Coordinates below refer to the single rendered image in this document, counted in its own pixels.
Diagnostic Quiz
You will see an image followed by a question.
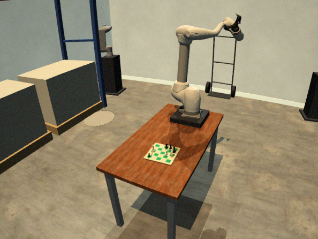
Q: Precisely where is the green and cream chessboard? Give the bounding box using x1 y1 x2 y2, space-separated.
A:
144 143 180 165

